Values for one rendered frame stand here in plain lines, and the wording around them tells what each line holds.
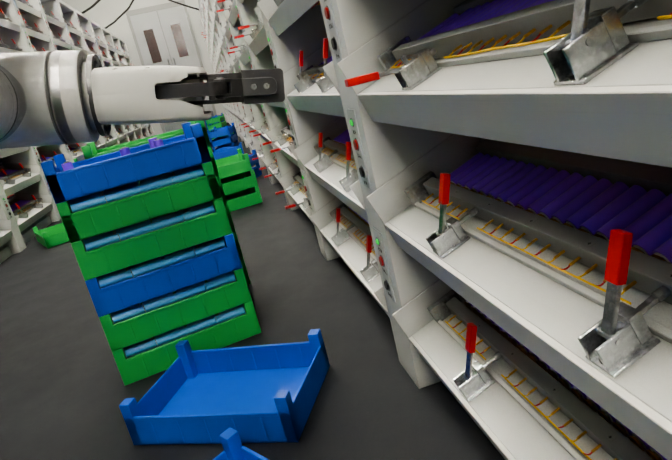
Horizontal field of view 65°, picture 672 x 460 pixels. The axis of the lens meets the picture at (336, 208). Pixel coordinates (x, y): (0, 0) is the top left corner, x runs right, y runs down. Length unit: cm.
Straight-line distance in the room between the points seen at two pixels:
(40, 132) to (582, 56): 43
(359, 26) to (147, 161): 54
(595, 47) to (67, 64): 41
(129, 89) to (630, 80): 38
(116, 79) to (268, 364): 70
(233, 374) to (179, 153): 45
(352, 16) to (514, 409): 53
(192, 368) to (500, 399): 64
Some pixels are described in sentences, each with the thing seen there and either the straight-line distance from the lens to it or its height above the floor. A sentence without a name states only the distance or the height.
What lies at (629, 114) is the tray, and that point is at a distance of 31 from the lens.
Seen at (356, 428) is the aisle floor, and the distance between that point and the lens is 87.
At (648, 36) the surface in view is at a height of 50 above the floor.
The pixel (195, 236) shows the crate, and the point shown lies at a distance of 113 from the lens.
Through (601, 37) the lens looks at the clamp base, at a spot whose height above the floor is 51.
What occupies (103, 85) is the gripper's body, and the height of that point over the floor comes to 56.
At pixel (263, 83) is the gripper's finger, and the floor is 53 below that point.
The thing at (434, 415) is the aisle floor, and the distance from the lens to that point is 86.
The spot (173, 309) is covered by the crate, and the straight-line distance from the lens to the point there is 117.
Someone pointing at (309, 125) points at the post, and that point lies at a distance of 145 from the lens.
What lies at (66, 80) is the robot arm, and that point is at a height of 57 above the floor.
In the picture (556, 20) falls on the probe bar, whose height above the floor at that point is 52.
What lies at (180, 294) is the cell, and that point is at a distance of 117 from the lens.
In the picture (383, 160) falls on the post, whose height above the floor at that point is 38.
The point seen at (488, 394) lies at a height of 11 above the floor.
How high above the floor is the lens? 53
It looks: 15 degrees down
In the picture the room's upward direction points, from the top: 13 degrees counter-clockwise
